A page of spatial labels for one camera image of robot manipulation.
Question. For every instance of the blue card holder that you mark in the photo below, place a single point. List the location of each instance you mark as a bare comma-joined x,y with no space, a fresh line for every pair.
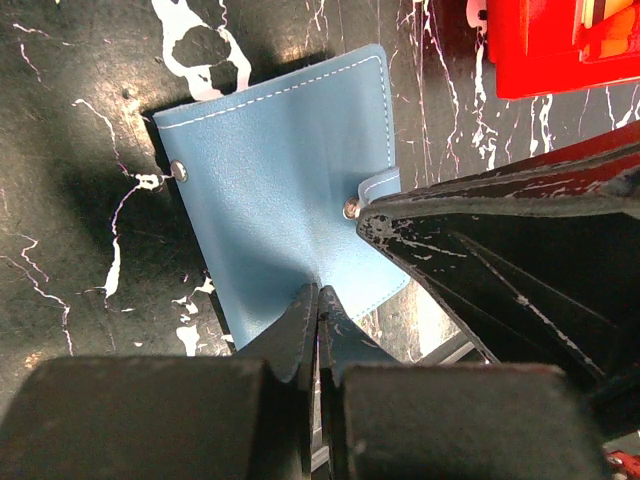
265,175

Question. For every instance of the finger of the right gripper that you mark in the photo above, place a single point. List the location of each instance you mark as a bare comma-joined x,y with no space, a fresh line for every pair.
537,262

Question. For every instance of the stack of credit cards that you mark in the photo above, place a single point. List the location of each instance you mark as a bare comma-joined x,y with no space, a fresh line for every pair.
596,11

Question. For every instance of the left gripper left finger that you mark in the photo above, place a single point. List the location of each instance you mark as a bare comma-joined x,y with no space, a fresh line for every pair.
245,416

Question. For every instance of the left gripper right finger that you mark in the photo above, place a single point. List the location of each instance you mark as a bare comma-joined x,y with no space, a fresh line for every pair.
383,419

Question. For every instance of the red plastic bin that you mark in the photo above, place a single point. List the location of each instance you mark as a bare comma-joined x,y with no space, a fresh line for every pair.
541,47

